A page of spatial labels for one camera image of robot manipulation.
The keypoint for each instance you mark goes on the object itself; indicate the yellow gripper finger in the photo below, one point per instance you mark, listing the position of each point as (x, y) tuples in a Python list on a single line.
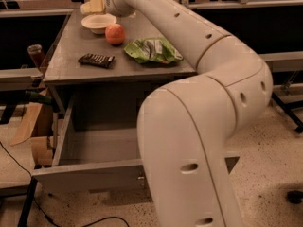
[(92, 7)]

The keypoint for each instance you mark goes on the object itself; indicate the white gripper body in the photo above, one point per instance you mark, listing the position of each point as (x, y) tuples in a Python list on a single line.
[(114, 3)]

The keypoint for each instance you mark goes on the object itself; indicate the red apple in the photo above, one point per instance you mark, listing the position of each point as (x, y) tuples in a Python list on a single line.
[(115, 34)]

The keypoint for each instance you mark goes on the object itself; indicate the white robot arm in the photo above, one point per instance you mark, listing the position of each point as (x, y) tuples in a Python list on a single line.
[(232, 86)]

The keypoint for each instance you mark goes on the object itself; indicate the open grey top drawer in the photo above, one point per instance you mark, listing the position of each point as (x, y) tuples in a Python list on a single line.
[(110, 136)]

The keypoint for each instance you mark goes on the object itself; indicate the white bowl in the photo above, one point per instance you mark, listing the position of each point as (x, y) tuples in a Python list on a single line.
[(97, 23)]

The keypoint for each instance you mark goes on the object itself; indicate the dark striped snack bar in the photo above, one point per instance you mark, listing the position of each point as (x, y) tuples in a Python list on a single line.
[(96, 60)]

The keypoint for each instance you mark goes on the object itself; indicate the green chip bag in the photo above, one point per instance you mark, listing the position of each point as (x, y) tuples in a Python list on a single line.
[(153, 50)]

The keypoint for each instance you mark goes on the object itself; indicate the grey cabinet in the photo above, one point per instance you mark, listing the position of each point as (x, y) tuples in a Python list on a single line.
[(76, 41)]

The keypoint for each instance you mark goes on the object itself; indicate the brown glass jar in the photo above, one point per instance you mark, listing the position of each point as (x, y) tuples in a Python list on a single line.
[(37, 55)]

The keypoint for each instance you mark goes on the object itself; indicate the green bottle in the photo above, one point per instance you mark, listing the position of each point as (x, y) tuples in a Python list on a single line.
[(38, 98)]

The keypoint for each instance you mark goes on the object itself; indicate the metal drawer handle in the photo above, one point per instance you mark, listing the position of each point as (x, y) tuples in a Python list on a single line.
[(142, 179)]

